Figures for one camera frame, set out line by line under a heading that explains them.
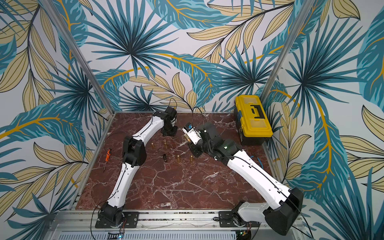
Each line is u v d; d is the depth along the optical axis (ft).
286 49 2.70
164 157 2.93
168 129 3.00
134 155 2.13
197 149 2.06
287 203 1.26
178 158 2.98
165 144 3.27
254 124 3.04
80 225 2.42
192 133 2.03
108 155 3.11
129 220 2.40
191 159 3.00
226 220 2.39
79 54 2.76
